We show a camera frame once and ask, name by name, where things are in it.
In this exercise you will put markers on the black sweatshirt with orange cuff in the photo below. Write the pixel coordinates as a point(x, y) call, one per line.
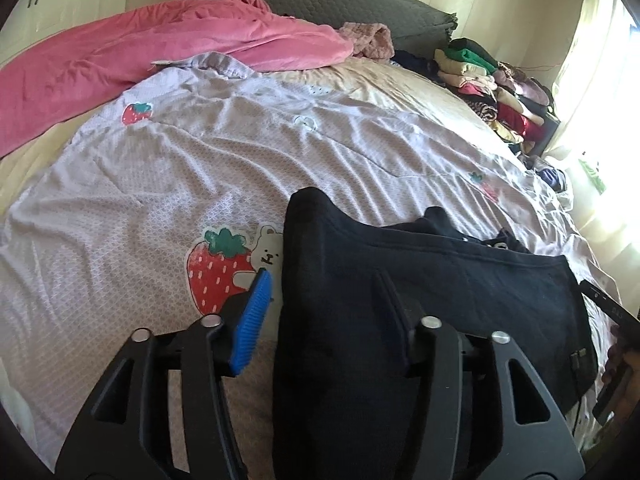
point(340, 310)

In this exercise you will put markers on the green white packet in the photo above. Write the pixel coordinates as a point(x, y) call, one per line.
point(594, 174)

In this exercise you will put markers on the dark navy cloth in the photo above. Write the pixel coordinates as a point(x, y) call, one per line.
point(412, 62)

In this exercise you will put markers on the pink ruffled cloth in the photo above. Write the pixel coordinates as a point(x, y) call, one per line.
point(367, 42)

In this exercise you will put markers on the white fuzzy cloth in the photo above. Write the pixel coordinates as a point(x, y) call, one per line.
point(15, 410)

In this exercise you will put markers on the purple blue cloth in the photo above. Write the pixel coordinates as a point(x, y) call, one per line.
point(547, 175)

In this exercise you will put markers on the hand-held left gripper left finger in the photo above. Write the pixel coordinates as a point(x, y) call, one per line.
point(252, 320)

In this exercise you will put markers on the white wardrobe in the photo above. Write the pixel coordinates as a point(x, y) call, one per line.
point(65, 5)

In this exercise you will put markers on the pile of folded clothes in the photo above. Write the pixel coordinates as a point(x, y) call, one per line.
point(495, 90)

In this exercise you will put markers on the person's right hand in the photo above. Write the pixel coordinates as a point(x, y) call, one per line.
point(614, 350)

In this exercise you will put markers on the beige bedsheet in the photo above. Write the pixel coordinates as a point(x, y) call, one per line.
point(400, 95)

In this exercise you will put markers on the lilac strawberry print duvet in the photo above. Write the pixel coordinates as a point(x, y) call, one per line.
point(150, 185)

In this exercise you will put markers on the cream curtain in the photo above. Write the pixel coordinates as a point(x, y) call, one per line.
point(600, 110)

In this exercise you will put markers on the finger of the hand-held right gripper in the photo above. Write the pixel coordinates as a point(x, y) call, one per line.
point(607, 304)

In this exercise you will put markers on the pink blanket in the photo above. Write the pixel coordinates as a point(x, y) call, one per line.
point(150, 45)

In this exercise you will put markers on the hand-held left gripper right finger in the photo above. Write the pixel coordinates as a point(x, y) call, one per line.
point(400, 330)

